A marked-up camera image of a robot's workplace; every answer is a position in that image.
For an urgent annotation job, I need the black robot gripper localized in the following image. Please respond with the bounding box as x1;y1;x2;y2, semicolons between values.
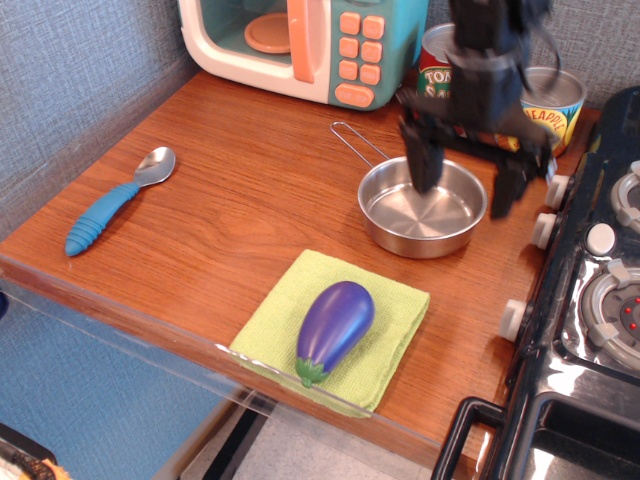
398;49;561;220

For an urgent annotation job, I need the small steel sauce pan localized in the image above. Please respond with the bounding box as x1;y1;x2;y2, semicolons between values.
330;121;489;260

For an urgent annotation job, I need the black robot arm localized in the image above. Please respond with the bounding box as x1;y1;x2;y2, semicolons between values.
398;1;557;219

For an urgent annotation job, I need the tomato sauce can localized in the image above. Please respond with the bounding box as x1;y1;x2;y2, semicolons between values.
417;23;455;98

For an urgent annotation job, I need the green folded cloth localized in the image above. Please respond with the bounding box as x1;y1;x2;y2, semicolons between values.
230;250;430;418

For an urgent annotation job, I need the pineapple slices can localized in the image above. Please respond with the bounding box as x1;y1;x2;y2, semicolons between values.
520;66;587;157

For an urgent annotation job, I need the teal toy microwave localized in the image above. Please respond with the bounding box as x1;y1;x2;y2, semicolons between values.
178;0;429;111

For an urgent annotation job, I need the purple toy eggplant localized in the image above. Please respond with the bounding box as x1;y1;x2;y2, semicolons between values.
295;281;376;388

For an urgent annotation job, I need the black toy stove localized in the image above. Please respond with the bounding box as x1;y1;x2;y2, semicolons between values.
432;87;639;479

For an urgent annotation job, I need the clear acrylic table guard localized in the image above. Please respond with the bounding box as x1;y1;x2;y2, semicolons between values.
1;262;439;462

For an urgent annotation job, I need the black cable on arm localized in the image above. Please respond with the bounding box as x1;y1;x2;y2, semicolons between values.
519;14;564;94

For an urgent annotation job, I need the blue handled metal spoon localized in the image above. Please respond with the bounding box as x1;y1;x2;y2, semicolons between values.
64;147;176;257

